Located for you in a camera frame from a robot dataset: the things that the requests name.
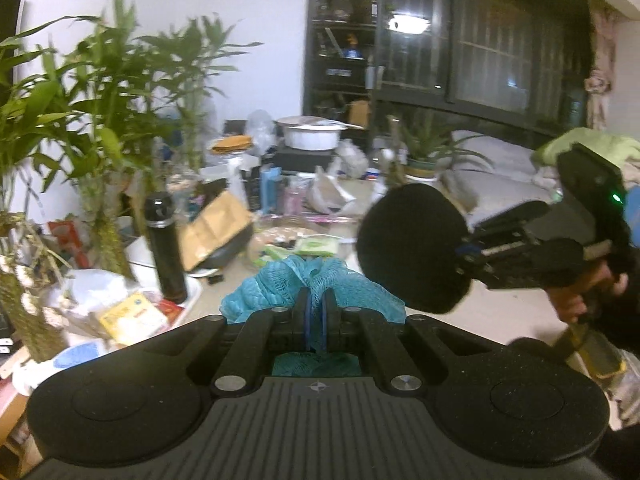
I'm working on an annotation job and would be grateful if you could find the clear plastic bag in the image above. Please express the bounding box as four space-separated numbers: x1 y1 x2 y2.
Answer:
245 109 277 156

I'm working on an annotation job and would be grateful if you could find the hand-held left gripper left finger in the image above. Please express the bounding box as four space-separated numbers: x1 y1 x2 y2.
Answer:
150 287 314 398

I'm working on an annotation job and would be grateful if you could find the light green blanket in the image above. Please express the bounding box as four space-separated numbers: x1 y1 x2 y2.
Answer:
532 127 640 171

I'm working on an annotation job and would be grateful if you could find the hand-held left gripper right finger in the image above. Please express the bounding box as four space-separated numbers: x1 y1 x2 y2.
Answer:
322 287 493 398

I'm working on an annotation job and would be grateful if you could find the white tray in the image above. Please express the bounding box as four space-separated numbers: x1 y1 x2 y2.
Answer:
120 240 205 331

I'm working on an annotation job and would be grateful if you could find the blue carton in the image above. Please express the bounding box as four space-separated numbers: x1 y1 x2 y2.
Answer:
259 166 281 211

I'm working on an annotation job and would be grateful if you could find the potted plant in white pot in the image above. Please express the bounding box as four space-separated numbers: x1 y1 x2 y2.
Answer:
387 112 493 181

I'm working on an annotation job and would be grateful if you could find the black thermos bottle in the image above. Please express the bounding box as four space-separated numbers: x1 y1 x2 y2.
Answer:
144 191 189 305

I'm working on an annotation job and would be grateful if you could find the white and blue bottle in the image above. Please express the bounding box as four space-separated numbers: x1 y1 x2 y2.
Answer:
50 342 108 376

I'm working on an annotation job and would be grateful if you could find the bamboo plant in glass vase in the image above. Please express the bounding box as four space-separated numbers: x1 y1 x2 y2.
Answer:
45 0 166 281

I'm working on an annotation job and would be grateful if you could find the black box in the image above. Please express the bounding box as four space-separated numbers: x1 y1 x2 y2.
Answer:
272 142 346 171

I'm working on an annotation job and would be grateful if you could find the floral curtain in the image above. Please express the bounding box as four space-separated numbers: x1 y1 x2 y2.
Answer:
585 0 621 131

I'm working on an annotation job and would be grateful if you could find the yellow box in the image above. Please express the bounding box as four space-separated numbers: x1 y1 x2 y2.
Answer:
99 292 168 346

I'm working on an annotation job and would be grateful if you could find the grey white plastic bag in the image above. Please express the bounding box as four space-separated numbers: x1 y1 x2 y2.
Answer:
332 140 368 178

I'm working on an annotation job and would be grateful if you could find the red packet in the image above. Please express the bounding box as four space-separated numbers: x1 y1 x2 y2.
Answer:
157 299 186 321

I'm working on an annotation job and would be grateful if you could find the clear glass plate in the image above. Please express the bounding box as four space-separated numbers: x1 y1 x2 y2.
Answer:
247 225 351 271

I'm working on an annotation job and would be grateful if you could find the stack of yellow snacks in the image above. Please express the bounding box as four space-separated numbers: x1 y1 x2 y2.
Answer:
209 135 253 156

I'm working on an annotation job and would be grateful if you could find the red carton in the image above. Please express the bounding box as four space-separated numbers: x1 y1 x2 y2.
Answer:
47 220 93 268

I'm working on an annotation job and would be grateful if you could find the black shelf cabinet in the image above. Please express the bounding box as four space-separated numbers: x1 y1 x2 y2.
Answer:
302 0 386 136

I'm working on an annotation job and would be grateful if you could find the black round hat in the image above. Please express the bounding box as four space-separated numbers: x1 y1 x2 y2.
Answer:
356 183 473 315

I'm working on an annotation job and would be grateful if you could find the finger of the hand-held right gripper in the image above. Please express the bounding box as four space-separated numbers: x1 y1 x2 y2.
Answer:
470 201 551 247
454 240 551 290

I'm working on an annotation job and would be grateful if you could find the person's right hand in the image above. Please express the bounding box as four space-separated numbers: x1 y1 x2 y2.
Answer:
547 265 630 329

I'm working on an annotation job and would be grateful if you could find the crumpled white bag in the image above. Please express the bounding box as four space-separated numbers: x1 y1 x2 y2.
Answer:
307 165 361 213

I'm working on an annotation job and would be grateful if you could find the pink bottle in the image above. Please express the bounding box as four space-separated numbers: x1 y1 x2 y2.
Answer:
282 180 303 216

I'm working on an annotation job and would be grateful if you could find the brown paper bag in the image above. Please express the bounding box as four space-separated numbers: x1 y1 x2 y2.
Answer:
179 191 253 272

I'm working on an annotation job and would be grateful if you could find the dark framed screen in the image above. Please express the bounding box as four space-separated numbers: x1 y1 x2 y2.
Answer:
0 0 31 106

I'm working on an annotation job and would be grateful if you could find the blue mesh bath pouf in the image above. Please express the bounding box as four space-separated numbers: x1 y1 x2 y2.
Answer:
220 255 407 376

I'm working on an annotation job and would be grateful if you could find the slim bamboo plant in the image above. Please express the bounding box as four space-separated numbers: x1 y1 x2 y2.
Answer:
135 15 263 176

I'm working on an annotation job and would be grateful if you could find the black pan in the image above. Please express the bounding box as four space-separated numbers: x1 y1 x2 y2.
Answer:
187 222 256 278

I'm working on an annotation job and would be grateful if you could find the dark window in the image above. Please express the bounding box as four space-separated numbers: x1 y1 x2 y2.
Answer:
375 0 591 131

